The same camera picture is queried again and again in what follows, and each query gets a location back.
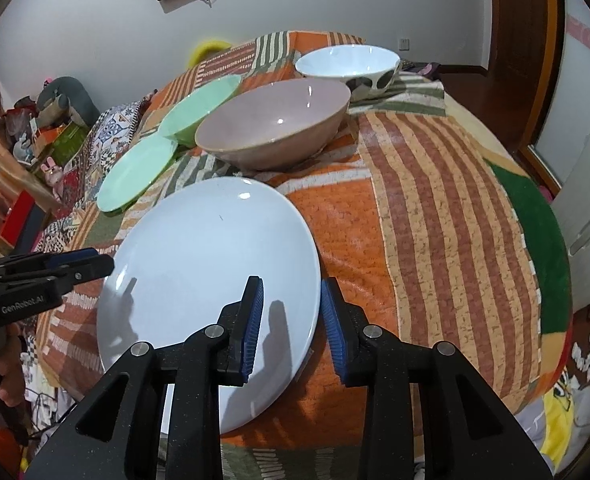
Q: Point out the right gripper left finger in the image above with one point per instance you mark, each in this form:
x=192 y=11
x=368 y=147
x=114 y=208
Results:
x=150 y=394

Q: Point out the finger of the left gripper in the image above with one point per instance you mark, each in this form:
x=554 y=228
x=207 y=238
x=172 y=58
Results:
x=44 y=289
x=37 y=261

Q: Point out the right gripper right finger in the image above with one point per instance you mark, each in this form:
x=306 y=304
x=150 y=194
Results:
x=468 y=432

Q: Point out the mint green plate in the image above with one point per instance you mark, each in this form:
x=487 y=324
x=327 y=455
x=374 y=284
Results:
x=135 y=172

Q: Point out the white plate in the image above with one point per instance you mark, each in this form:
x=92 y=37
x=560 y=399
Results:
x=190 y=256

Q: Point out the mint green bowl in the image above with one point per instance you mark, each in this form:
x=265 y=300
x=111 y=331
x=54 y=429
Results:
x=182 y=121

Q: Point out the pink bowl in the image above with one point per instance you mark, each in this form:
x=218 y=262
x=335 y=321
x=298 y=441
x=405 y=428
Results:
x=275 y=126

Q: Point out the white bowl with dots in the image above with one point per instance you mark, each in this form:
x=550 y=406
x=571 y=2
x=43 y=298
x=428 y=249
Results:
x=367 y=71

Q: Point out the left hand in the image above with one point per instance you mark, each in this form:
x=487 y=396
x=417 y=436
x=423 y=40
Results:
x=12 y=385

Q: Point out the green storage box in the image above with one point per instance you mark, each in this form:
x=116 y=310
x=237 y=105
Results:
x=61 y=144

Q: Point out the grey plush toy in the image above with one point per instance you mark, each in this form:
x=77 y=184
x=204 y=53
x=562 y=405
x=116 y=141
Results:
x=65 y=98

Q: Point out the yellow foam tube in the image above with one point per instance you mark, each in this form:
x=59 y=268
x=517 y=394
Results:
x=206 y=49

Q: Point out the brown wooden door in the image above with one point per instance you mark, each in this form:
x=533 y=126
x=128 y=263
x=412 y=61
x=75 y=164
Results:
x=525 y=54

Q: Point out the dark backpack on floor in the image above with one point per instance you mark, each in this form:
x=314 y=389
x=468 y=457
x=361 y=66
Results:
x=426 y=70

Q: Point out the white wall socket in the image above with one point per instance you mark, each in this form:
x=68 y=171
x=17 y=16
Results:
x=403 y=44

